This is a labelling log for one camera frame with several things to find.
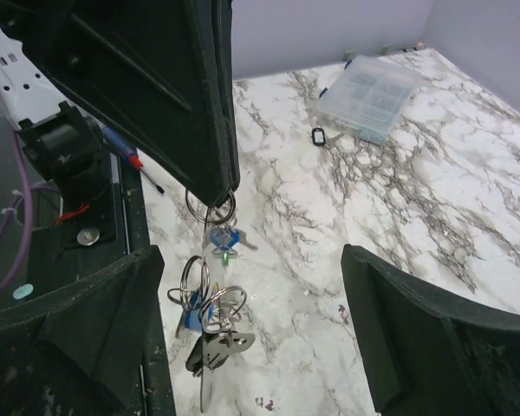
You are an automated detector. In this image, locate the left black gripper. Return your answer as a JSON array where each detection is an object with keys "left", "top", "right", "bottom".
[{"left": 0, "top": 0, "right": 231, "bottom": 204}]

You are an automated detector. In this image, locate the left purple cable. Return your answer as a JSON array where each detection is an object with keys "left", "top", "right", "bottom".
[{"left": 0, "top": 125, "right": 62, "bottom": 296}]

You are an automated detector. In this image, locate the keyring bunch with keys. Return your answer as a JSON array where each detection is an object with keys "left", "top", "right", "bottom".
[{"left": 167, "top": 192, "right": 256, "bottom": 414}]

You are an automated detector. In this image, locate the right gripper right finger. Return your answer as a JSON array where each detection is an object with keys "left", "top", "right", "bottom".
[{"left": 341, "top": 245, "right": 520, "bottom": 415}]

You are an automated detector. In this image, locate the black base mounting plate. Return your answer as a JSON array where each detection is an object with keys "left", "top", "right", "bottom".
[{"left": 34, "top": 162, "right": 175, "bottom": 415}]

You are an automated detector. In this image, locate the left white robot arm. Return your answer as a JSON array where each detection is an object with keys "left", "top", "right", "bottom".
[{"left": 0, "top": 1, "right": 240, "bottom": 207}]

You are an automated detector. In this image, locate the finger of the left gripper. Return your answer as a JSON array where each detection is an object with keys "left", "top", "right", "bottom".
[{"left": 218, "top": 0, "right": 240, "bottom": 189}]

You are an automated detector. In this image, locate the blue handled screwdriver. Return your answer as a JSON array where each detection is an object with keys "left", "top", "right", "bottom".
[{"left": 101, "top": 127, "right": 165, "bottom": 194}]

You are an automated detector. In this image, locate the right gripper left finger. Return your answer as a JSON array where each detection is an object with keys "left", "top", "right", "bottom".
[{"left": 0, "top": 246, "right": 164, "bottom": 415}]

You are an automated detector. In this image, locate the clear plastic organizer box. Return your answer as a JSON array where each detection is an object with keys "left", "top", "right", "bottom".
[{"left": 316, "top": 55, "right": 422, "bottom": 145}]

